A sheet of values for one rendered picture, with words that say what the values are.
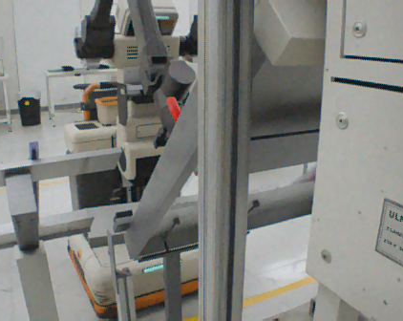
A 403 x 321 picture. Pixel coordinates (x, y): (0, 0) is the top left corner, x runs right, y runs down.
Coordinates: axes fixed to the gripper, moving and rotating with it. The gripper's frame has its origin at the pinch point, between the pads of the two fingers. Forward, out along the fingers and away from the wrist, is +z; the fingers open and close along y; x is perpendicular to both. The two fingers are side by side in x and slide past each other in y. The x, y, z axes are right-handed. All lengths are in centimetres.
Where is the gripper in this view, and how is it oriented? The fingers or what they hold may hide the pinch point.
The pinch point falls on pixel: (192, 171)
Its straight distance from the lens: 77.1
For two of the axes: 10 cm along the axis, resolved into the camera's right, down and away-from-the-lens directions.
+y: 8.9, -1.3, 4.3
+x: -3.2, 4.8, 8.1
